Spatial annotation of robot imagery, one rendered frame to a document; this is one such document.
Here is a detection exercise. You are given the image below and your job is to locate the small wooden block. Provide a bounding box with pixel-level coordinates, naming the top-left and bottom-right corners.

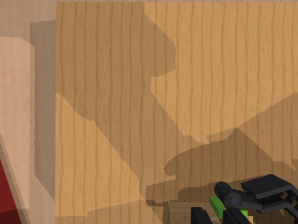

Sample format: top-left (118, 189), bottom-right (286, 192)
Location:
top-left (168, 202), bottom-right (253, 224)

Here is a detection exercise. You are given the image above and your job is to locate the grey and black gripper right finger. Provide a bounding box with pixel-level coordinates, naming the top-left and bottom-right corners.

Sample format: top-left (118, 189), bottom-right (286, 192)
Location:
top-left (223, 207), bottom-right (251, 224)

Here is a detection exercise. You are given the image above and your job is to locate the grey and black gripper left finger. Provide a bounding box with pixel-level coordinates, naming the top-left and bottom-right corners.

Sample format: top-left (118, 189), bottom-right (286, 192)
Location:
top-left (191, 207), bottom-right (213, 224)

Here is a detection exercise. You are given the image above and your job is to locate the light brown wooden board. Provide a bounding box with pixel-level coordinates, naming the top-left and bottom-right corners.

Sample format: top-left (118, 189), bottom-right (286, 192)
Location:
top-left (55, 2), bottom-right (298, 224)

